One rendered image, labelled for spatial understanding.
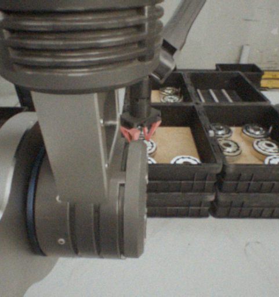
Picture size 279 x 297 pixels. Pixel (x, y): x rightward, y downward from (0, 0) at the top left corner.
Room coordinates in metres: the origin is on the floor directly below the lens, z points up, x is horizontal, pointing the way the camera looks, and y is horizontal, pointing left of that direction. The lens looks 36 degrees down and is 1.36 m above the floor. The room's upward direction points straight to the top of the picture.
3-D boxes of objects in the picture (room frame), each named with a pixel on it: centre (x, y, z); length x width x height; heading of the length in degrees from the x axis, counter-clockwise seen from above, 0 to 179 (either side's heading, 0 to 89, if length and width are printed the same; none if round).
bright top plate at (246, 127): (0.83, -0.45, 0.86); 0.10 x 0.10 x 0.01
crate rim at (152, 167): (0.72, -0.08, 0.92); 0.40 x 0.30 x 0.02; 0
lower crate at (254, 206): (0.72, -0.38, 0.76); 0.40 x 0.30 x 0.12; 0
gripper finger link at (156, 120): (0.62, -0.01, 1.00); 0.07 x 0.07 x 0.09; 46
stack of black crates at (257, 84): (2.46, -0.96, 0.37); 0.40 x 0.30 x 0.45; 87
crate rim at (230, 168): (0.72, -0.38, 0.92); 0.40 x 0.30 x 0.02; 0
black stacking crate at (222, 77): (1.12, -0.38, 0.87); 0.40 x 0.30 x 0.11; 0
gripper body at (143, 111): (0.60, 0.00, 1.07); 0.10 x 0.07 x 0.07; 136
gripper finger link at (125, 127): (0.59, 0.01, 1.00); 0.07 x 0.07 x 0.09; 46
